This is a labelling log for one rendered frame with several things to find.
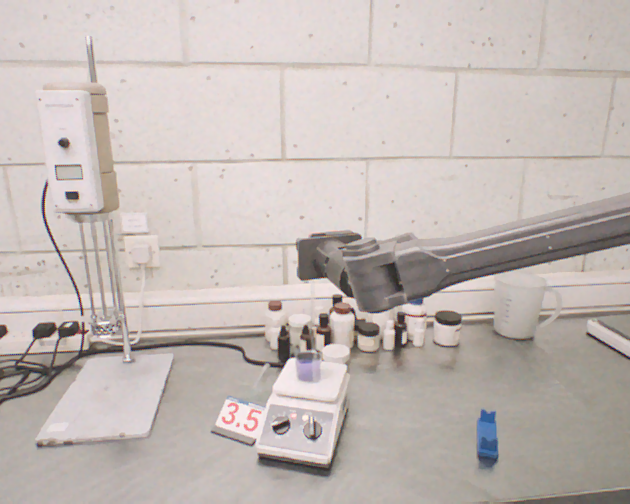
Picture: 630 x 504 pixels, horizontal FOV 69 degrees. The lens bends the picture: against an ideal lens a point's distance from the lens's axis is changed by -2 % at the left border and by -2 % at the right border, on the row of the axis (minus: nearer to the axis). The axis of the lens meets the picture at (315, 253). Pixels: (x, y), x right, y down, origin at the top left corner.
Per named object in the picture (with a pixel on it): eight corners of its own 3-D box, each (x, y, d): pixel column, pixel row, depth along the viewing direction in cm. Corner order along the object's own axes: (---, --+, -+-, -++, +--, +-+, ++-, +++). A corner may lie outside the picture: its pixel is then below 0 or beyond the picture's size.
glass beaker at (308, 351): (309, 368, 91) (309, 331, 88) (328, 379, 87) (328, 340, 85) (285, 380, 87) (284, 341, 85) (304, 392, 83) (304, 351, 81)
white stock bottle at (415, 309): (396, 332, 125) (398, 292, 122) (417, 329, 127) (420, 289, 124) (408, 342, 119) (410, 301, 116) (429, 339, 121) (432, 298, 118)
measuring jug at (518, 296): (563, 335, 123) (572, 282, 119) (546, 352, 114) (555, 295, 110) (496, 315, 135) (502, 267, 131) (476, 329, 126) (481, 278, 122)
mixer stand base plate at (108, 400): (148, 437, 84) (148, 432, 83) (32, 445, 81) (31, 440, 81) (174, 356, 112) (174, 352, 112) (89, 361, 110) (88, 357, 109)
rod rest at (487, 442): (498, 460, 78) (500, 442, 77) (477, 456, 79) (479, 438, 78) (495, 424, 87) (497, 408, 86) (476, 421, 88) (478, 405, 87)
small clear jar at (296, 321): (291, 335, 123) (291, 312, 121) (313, 337, 122) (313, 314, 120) (286, 345, 118) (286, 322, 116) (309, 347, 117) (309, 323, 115)
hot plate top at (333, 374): (336, 402, 81) (336, 398, 80) (270, 393, 83) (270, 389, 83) (348, 368, 92) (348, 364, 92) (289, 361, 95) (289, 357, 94)
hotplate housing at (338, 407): (330, 471, 76) (330, 430, 73) (254, 458, 79) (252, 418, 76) (352, 396, 96) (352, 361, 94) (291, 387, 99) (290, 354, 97)
